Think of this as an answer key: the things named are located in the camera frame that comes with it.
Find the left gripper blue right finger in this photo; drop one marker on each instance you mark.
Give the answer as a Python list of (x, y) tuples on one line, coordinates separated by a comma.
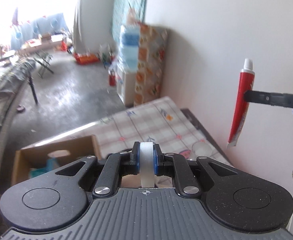
[(158, 160)]

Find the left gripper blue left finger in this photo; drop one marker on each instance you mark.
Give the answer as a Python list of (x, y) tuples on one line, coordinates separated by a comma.
[(135, 158)]

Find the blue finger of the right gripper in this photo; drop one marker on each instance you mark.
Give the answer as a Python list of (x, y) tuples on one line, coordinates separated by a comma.
[(252, 96)]

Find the white tape roll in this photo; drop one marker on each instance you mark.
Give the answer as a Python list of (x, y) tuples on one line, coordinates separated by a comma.
[(146, 164)]

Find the red toothpaste tube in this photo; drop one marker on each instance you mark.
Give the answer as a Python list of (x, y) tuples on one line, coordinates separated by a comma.
[(246, 81)]

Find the checked floral tablecloth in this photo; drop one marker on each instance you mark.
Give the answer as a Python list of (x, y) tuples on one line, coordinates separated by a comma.
[(159, 121)]

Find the clear glass cup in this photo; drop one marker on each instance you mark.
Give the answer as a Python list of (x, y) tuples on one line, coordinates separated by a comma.
[(200, 148)]

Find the red fire extinguisher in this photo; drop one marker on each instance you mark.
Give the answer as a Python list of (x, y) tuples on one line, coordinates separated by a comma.
[(112, 77)]

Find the teal folded cloth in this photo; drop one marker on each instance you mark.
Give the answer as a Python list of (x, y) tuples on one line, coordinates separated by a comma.
[(45, 168)]

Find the brown cardboard box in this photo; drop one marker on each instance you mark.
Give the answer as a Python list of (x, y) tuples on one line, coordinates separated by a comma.
[(52, 155)]

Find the red plastic crate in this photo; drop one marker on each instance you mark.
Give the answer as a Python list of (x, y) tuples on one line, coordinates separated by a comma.
[(83, 59)]

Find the floral covered cabinet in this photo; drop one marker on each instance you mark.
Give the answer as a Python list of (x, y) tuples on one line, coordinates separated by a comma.
[(151, 63)]

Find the large water bottle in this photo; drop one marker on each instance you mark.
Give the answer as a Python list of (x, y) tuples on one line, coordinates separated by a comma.
[(129, 46)]

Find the folding table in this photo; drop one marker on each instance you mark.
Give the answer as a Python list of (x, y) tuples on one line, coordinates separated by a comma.
[(41, 52)]

